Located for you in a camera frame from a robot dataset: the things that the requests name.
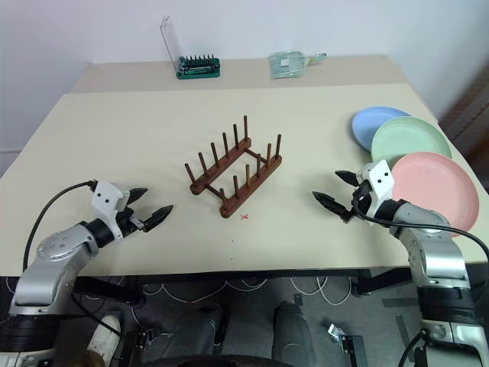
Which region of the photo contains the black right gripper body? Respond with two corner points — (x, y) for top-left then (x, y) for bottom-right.
(342, 179), (379, 225)

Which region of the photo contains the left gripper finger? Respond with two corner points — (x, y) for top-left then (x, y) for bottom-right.
(128, 187), (150, 207)
(143, 204), (175, 232)

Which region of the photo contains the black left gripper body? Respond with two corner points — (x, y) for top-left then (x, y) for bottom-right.
(114, 191), (148, 239)

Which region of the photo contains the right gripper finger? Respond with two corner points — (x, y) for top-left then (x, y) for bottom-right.
(335, 170), (361, 188)
(312, 190), (347, 217)

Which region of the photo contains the brown wooden dish rack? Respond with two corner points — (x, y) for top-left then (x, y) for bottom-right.
(183, 114), (284, 219)

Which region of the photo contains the blue plate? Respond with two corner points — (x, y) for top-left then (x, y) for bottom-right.
(351, 107), (413, 152)

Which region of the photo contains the green plate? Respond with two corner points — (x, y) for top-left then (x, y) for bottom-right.
(371, 115), (454, 166)

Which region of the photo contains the red plate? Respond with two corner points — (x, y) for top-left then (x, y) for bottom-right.
(390, 151), (481, 240)

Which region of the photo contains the white shoe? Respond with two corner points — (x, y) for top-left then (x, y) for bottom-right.
(85, 313), (123, 362)

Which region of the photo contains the clear plastic bag packet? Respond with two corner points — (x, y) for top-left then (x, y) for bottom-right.
(267, 50), (309, 80)

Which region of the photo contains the dark rounded shape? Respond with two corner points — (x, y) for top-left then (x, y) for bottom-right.
(271, 300), (321, 363)

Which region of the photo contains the green screwdriver bit set case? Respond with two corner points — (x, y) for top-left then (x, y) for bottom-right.
(159, 15), (222, 81)

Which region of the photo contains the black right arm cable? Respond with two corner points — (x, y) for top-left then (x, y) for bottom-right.
(351, 194), (489, 265)

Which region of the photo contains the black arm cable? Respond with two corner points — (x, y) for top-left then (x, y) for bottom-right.
(21, 180), (97, 271)
(351, 194), (489, 265)

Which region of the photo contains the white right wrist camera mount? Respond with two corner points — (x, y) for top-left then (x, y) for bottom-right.
(360, 160), (395, 209)

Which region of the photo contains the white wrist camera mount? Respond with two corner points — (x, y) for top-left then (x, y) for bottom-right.
(91, 180), (129, 235)
(360, 160), (395, 209)

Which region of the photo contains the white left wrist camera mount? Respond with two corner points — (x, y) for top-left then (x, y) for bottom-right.
(91, 180), (129, 235)

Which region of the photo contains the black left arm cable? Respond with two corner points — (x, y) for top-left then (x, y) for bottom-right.
(21, 180), (97, 271)

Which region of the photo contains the black table frame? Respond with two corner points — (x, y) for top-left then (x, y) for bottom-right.
(71, 267), (416, 307)

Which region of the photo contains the white floor cable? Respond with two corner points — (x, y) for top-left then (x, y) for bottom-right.
(143, 275), (355, 307)

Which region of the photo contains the black bracket with metal clamp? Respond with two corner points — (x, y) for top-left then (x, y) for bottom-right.
(323, 322), (364, 367)
(121, 327), (160, 367)

